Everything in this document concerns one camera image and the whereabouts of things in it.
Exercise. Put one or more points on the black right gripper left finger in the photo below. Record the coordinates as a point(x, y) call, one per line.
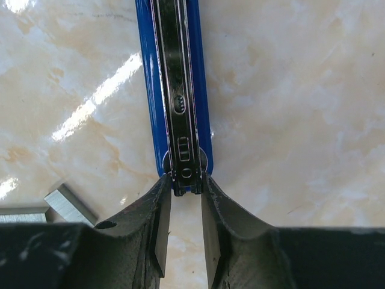
point(127, 250)

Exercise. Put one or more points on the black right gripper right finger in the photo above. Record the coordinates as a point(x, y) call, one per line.
point(241, 250)

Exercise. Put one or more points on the grey staple strips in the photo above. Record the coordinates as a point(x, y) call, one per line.
point(67, 205)

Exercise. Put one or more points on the blue black stapler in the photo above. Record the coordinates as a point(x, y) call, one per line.
point(174, 70)

